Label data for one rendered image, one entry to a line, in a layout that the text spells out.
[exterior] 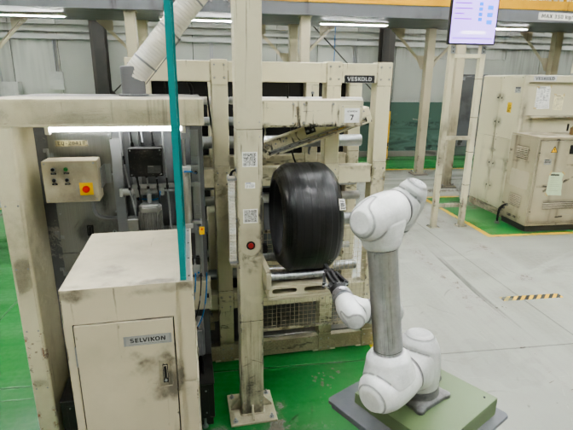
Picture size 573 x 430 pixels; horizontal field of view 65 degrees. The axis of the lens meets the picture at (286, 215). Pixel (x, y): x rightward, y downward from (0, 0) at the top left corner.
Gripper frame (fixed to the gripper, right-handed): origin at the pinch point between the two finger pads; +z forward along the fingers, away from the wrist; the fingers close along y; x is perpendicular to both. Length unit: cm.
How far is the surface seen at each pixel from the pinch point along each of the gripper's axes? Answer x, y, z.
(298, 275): 13.4, 9.5, 18.1
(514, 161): 61, -369, 331
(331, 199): -29.9, -4.3, 15.6
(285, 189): -32.5, 17.0, 23.8
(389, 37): -63, -415, 891
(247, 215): -16.9, 34.5, 30.0
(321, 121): -57, -10, 62
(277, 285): 17.5, 20.6, 16.3
